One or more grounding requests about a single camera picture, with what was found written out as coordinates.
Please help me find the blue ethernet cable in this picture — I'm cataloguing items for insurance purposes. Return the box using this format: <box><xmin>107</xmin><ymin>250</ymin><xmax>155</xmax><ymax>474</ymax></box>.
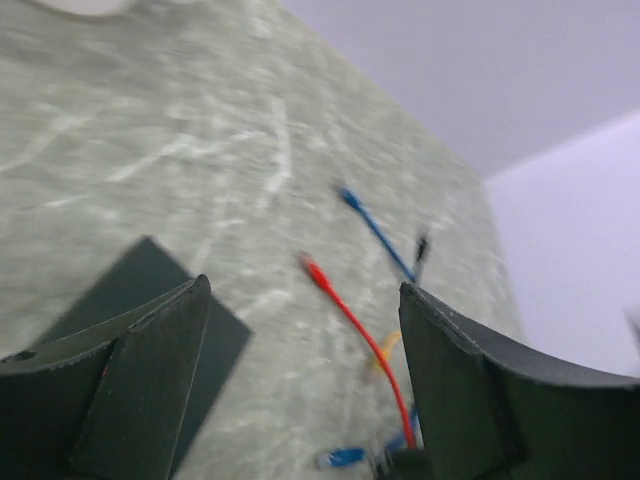
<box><xmin>313</xmin><ymin>185</ymin><xmax>424</xmax><ymax>471</ymax></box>

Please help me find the white plastic tub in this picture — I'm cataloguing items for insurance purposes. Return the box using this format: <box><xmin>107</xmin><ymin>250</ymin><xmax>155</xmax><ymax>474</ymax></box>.
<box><xmin>35</xmin><ymin>0</ymin><xmax>137</xmax><ymax>18</ymax></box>

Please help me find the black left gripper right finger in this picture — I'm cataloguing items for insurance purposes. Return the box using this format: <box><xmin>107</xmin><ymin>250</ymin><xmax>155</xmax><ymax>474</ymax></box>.
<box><xmin>399</xmin><ymin>283</ymin><xmax>639</xmax><ymax>479</ymax></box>

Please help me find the red ethernet cable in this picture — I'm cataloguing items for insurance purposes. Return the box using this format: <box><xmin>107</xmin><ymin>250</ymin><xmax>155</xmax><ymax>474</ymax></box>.
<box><xmin>297</xmin><ymin>252</ymin><xmax>419</xmax><ymax>450</ymax></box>

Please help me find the black ethernet cable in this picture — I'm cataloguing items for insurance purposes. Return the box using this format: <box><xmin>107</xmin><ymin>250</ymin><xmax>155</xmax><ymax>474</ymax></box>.
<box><xmin>412</xmin><ymin>230</ymin><xmax>432</xmax><ymax>281</ymax></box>

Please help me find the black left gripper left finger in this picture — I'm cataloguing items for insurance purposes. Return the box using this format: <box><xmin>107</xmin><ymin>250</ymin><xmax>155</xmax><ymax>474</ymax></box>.
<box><xmin>1</xmin><ymin>275</ymin><xmax>210</xmax><ymax>479</ymax></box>

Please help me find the yellow ethernet cable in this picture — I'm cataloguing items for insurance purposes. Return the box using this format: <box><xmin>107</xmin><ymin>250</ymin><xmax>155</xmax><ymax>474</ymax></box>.
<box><xmin>364</xmin><ymin>329</ymin><xmax>404</xmax><ymax>384</ymax></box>

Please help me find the black network switch box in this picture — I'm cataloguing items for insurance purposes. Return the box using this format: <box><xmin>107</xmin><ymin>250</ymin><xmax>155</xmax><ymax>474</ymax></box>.
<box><xmin>33</xmin><ymin>236</ymin><xmax>252</xmax><ymax>474</ymax></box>

